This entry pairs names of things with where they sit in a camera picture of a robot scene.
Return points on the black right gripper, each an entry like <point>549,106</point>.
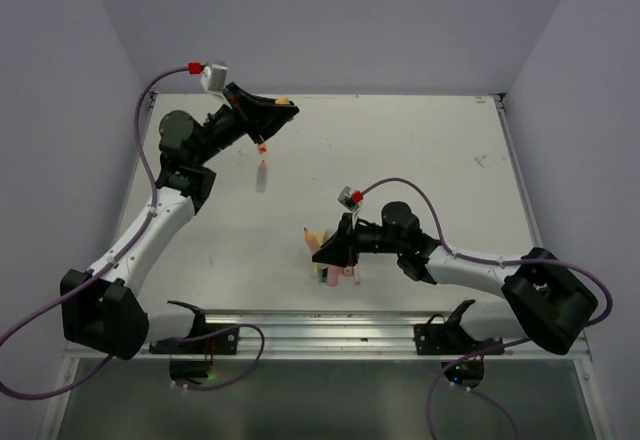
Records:
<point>340,248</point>

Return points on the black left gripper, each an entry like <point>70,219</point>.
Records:
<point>264,117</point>

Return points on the orange highlighter marker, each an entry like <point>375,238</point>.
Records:
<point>311,241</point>

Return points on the white marker with peach tip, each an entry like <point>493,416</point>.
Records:
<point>261,177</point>

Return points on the yellow highlighter marker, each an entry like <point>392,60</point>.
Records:
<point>316,271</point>

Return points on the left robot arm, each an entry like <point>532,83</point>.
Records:
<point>100,307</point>

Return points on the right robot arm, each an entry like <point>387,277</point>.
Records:
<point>536,297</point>

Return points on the white pen with tan cap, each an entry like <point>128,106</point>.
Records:
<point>356,276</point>

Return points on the pink highlighter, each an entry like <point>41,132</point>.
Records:
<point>332,276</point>

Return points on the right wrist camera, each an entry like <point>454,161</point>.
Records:
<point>350,199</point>

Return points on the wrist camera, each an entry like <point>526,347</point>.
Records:
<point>213,77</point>
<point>350,199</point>

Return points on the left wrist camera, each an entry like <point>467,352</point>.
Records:
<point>213,77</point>

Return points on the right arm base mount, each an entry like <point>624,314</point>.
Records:
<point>445,336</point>

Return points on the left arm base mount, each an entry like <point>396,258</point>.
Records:
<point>195,340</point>

